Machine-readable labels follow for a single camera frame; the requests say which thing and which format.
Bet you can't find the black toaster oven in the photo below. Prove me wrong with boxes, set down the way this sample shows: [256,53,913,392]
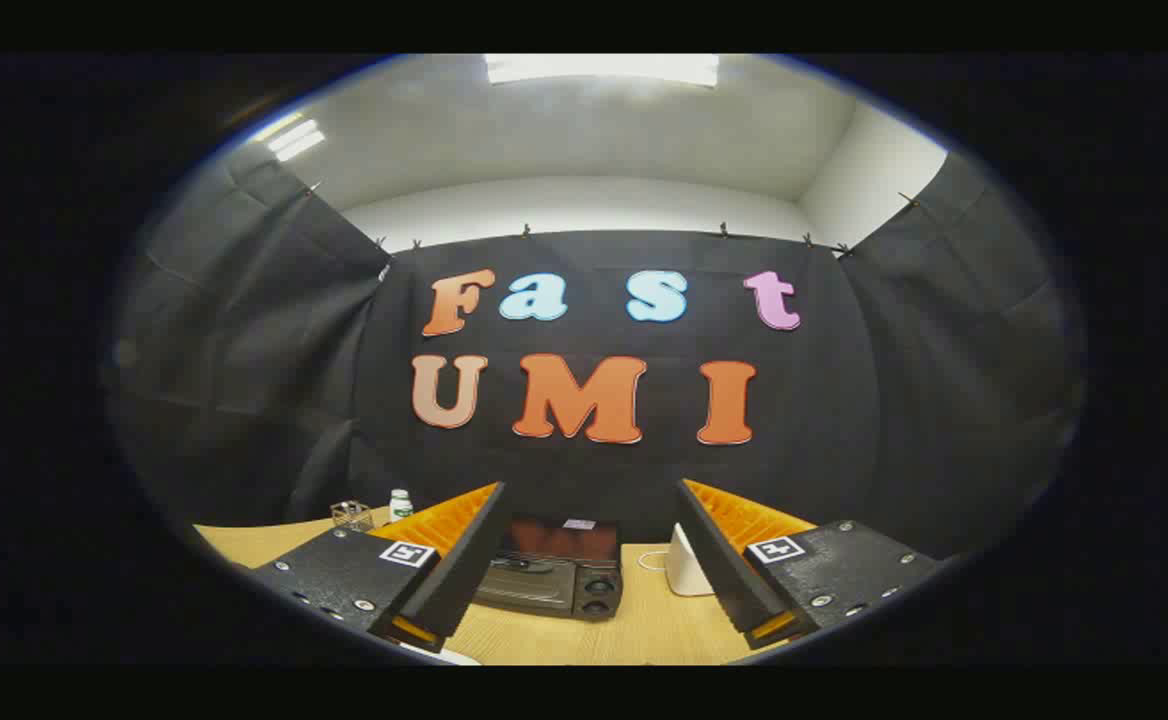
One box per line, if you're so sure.
[472,515,626,622]

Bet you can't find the black backdrop cloth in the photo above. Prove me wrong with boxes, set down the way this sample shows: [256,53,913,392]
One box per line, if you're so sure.
[109,150,1085,561]

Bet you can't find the white boxy appliance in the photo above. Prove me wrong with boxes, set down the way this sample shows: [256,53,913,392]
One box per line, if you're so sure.
[664,523,716,599]

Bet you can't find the white ceramic plate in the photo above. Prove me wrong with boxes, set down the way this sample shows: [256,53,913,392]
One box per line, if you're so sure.
[399,640,483,666]

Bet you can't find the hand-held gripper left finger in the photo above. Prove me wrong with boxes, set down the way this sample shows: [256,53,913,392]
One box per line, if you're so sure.
[249,482,508,653]

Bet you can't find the ceiling light panel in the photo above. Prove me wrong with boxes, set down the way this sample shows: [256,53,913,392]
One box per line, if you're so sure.
[484,54,721,87]
[252,112,327,163]

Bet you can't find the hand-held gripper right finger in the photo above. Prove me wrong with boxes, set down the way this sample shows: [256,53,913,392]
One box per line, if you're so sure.
[676,478,941,650]

